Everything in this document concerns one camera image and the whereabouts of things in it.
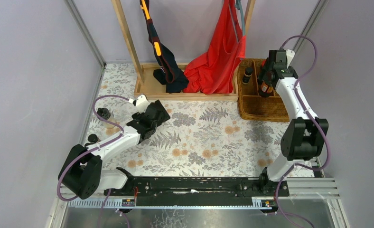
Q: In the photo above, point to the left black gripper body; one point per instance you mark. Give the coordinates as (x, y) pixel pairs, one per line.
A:
(157, 111)

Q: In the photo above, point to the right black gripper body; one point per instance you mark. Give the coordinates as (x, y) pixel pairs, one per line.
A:
(266, 80)

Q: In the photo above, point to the small black cap spice bottle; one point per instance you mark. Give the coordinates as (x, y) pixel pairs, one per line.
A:
(247, 75)

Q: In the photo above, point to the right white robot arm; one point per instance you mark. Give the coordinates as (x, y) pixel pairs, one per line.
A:
(303, 139)

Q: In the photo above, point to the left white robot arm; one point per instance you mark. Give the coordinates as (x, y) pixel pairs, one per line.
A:
(83, 172)

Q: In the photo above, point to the wicker divided tray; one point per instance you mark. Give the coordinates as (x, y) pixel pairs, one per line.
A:
(251, 105)

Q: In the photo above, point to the dark navy garment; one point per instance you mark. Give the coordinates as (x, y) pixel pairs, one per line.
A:
(169, 73)

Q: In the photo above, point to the floral table mat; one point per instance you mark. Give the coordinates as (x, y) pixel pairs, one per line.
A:
(204, 138)

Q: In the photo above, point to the red apron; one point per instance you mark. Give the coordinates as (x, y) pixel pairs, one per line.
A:
(213, 71)

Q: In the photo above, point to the grey clothes hanger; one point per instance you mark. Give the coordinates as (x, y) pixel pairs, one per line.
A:
(239, 7)

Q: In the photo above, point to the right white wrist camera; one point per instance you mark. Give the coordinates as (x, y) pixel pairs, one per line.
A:
(290, 54)

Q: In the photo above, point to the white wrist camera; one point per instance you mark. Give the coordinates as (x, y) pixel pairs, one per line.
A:
(290, 54)
(141, 103)

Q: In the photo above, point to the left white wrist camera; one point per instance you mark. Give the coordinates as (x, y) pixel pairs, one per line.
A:
(141, 103)

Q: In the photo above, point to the wooden rack frame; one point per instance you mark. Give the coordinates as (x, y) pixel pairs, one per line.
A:
(146, 83)

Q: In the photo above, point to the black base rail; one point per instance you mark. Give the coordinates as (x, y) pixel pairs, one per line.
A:
(198, 191)

